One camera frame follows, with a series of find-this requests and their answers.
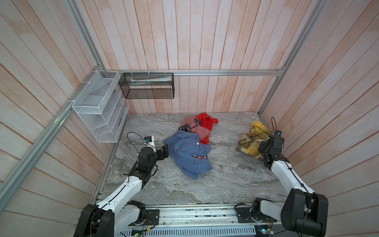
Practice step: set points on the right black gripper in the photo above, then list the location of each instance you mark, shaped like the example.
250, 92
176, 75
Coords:
261, 145

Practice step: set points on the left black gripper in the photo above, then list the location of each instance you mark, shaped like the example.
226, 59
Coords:
162, 156

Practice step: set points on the yellow plaid cloth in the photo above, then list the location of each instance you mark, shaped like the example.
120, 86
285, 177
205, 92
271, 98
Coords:
251, 141

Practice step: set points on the blue checkered shirt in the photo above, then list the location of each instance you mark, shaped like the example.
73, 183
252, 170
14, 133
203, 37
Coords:
189, 154

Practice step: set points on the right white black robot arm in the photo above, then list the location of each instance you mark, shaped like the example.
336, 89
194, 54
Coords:
304, 211

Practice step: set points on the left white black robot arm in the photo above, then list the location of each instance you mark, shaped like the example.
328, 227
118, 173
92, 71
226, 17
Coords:
109, 217

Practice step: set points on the dusty rose cloth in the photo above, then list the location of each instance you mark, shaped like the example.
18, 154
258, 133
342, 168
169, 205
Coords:
194, 125

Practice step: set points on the red cloth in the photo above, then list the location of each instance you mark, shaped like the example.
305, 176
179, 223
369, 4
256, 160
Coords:
207, 122

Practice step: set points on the green circuit board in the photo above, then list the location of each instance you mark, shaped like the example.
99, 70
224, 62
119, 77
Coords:
263, 231

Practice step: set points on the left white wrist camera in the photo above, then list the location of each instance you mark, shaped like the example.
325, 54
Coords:
149, 141

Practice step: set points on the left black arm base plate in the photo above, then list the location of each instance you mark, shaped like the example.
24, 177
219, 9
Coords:
151, 217

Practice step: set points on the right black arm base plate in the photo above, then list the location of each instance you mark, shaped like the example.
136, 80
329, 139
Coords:
244, 216

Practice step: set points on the black wire mesh basket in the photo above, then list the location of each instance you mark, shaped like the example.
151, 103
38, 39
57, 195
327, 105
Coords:
147, 85

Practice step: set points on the white wire mesh shelf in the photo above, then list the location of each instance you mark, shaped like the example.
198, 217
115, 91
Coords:
101, 106

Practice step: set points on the white slotted cable duct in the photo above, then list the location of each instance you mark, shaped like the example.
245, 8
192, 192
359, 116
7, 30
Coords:
208, 231

